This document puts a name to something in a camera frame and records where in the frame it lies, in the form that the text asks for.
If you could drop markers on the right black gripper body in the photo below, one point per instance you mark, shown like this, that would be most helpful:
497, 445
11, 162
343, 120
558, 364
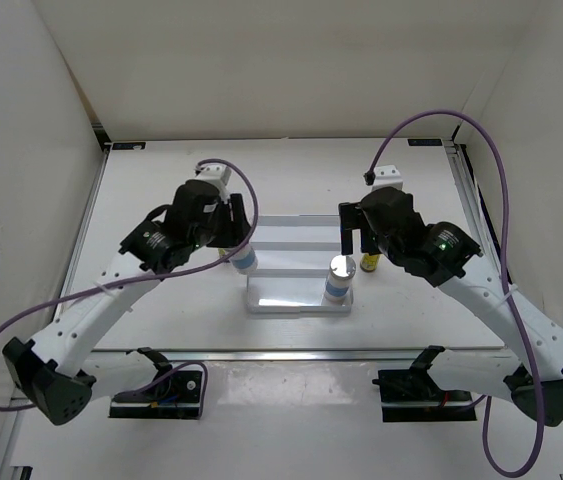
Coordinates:
391, 251

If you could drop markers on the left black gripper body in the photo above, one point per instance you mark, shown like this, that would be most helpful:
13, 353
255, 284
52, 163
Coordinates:
215, 233

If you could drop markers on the blue-label shaker bottle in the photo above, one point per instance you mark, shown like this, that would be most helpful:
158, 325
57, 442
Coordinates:
244, 260
338, 284

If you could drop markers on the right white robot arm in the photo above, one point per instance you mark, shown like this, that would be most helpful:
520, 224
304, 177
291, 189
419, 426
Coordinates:
530, 372

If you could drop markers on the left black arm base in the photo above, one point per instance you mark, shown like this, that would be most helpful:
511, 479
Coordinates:
178, 393

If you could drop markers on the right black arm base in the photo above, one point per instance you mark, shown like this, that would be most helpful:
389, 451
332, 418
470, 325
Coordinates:
410, 395

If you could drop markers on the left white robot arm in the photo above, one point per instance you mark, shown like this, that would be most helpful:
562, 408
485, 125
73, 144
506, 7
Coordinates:
54, 368

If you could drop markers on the white divided organizer tray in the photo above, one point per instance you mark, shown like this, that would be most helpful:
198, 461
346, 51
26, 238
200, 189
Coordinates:
294, 254

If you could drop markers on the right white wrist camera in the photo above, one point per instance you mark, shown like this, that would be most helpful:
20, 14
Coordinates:
387, 176

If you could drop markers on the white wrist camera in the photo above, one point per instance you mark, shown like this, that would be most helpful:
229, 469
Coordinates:
387, 176
216, 174

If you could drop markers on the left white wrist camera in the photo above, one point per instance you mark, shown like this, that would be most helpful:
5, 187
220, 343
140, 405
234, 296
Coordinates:
216, 174

